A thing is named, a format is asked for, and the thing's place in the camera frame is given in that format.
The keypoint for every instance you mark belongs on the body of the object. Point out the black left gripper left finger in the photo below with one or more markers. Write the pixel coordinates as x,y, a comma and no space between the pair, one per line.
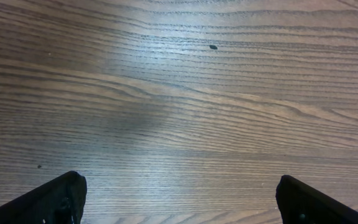
61,200

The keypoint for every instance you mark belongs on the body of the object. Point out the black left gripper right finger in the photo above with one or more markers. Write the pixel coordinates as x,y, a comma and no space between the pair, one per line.
299,203

